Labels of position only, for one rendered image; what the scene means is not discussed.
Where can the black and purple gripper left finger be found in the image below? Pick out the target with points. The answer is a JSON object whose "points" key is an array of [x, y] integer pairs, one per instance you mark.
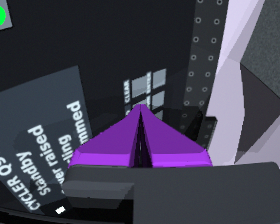
{"points": [[117, 145]]}

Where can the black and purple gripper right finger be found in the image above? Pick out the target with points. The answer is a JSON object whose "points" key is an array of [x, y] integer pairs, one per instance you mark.
{"points": [[164, 147]]}

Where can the black flat base plate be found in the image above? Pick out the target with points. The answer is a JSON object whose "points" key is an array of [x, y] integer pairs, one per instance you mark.
{"points": [[207, 37]]}

